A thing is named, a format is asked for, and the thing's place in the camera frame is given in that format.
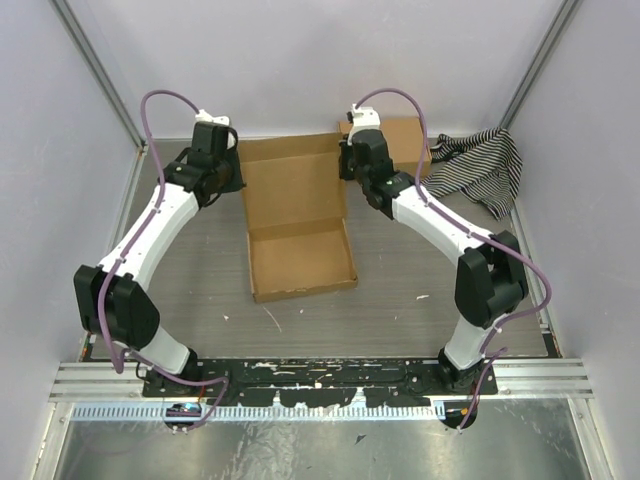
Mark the striped black white cloth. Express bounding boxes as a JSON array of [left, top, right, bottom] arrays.
[[422, 128, 523, 220]]

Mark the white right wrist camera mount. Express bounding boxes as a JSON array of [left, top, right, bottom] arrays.
[[347, 104, 381, 146]]

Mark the slotted grey cable duct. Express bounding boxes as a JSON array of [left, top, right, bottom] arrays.
[[70, 401, 445, 422]]

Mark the brown cardboard box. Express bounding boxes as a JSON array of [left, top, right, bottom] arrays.
[[238, 133, 358, 303], [339, 117, 424, 180]]

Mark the aluminium front frame rail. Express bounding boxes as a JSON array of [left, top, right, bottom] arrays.
[[50, 358, 593, 408]]

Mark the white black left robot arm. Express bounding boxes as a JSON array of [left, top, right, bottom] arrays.
[[73, 112, 244, 397]]

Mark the right aluminium corner post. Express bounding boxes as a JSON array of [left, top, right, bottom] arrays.
[[499, 0, 583, 130]]

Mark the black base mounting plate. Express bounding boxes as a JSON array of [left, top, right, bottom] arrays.
[[136, 358, 479, 408]]

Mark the left aluminium corner post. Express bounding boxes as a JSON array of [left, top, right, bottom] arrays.
[[49, 0, 146, 148]]

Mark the aluminium corner post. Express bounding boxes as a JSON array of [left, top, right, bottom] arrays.
[[499, 0, 583, 130], [49, 0, 146, 148]]

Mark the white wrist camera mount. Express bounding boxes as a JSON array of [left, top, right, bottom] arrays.
[[194, 109, 236, 150], [347, 104, 381, 146]]

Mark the folded brown cardboard box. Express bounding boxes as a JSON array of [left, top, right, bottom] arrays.
[[339, 117, 424, 180]]

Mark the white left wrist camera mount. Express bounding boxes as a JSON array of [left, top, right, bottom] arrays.
[[194, 109, 236, 150]]

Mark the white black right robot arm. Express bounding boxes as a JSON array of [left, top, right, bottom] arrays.
[[339, 128, 529, 395]]

